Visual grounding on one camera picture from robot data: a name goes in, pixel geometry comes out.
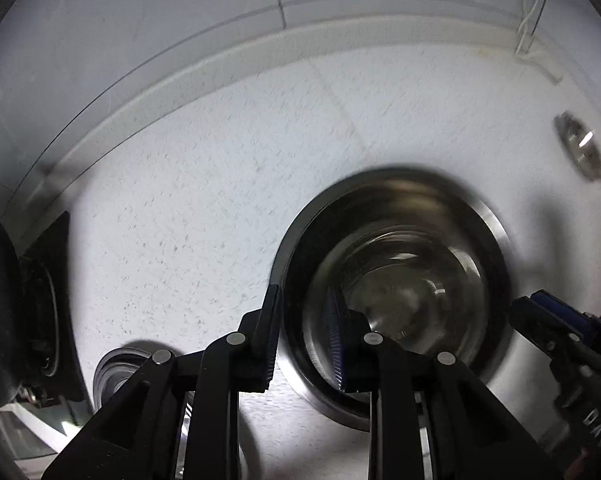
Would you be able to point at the small steel bowl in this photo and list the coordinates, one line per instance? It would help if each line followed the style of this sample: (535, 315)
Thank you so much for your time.
(578, 142)

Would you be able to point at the large steel bowl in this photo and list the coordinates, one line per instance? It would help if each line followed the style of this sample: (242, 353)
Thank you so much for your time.
(310, 270)

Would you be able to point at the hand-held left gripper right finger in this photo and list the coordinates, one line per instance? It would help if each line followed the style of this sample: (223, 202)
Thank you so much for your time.
(336, 340)

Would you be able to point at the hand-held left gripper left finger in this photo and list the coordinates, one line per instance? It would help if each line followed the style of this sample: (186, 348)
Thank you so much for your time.
(270, 340)

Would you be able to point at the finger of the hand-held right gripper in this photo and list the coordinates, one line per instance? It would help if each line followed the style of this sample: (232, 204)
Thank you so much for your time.
(540, 327)
(555, 305)

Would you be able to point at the black glass gas stove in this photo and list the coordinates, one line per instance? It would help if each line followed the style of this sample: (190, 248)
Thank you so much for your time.
(50, 300)

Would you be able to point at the steel wok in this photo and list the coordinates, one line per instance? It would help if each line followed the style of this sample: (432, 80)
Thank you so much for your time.
(0, 285)

